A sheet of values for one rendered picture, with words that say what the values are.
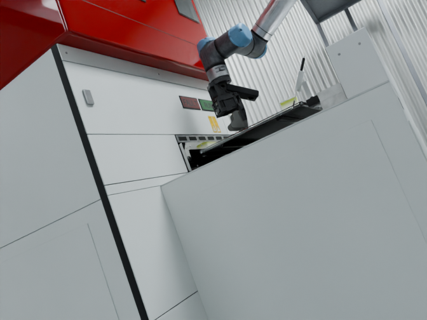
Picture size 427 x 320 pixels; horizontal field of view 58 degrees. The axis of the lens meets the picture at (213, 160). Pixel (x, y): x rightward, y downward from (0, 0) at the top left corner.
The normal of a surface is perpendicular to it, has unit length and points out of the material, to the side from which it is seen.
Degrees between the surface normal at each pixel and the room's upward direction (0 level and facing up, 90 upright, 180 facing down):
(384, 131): 90
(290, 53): 90
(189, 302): 90
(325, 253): 90
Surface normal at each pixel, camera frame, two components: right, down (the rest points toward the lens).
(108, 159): 0.80, -0.37
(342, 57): -0.48, 0.06
